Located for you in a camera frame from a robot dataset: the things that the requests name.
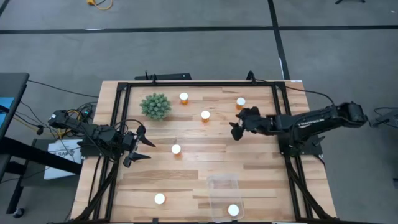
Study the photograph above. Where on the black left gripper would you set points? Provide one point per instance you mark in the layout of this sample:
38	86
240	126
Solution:
130	142

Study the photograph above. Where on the black control box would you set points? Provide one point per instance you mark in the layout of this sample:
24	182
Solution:
164	76

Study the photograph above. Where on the black aluminium table frame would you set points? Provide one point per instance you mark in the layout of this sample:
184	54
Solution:
202	84

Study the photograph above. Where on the black desk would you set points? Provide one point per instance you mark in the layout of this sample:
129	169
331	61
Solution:
12	87

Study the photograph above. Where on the green potted artificial plant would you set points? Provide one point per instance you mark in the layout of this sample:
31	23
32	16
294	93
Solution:
155	106

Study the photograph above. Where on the orange pill bottle white cap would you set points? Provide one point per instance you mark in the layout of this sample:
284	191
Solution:
160	199
183	97
176	150
240	102
205	115
233	210

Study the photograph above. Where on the white printed box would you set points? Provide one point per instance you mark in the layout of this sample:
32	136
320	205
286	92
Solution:
63	155

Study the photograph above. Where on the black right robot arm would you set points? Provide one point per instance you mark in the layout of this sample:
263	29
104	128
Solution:
311	119

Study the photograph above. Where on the blue flat object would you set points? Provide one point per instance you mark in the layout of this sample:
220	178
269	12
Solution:
5	109

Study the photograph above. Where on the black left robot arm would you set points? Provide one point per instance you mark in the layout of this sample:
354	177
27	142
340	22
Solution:
90	129

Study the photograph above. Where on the clear plastic basket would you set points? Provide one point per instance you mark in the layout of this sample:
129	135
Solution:
217	186

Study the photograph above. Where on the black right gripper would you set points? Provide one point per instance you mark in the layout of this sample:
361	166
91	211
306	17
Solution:
259	124

